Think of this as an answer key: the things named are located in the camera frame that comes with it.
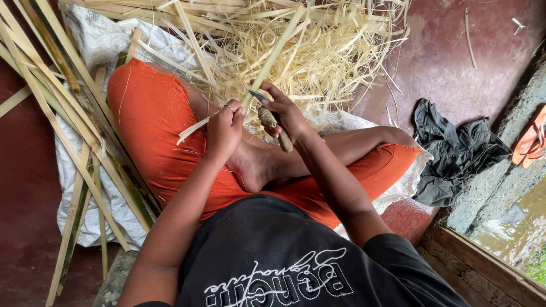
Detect pile of bamboo shavings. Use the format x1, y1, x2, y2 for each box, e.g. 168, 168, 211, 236
136, 0, 411, 138

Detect dark green crumpled cloth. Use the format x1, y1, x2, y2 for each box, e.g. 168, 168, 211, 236
411, 98, 513, 209

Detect person's orange shorts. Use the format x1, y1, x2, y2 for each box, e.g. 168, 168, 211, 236
106, 58, 422, 231

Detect orange sandal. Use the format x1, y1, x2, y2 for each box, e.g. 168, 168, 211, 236
510, 103, 546, 169

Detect person's black printed t-shirt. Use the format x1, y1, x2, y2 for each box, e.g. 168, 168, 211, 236
133, 194, 471, 307

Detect person's left hand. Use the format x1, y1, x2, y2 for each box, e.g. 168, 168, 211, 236
205, 101, 247, 162

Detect grey concrete block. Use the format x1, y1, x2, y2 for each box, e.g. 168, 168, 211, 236
91, 248, 139, 307

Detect person's right leg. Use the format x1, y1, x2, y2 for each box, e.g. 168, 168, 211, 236
225, 126, 419, 194

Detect knife with wooden handle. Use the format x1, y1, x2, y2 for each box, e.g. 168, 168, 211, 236
248, 88, 294, 154

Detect thin bamboo sliver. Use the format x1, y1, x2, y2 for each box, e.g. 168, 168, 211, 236
464, 7, 478, 70

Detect wooden door frame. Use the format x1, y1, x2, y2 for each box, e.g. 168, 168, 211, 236
417, 225, 546, 307

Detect white woven sack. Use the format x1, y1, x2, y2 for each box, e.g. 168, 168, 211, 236
55, 3, 434, 252

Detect person's right hand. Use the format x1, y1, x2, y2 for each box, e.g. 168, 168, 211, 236
251, 80, 318, 146

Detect person's left leg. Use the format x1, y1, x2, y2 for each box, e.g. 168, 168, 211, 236
181, 79, 224, 122

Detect long pale bamboo strip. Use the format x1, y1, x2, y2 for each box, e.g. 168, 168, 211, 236
177, 4, 307, 146

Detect person's leg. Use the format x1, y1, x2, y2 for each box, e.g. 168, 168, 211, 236
181, 79, 224, 122
225, 126, 419, 194

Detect heap of split bamboo slats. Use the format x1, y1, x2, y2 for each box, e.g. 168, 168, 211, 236
0, 0, 164, 307

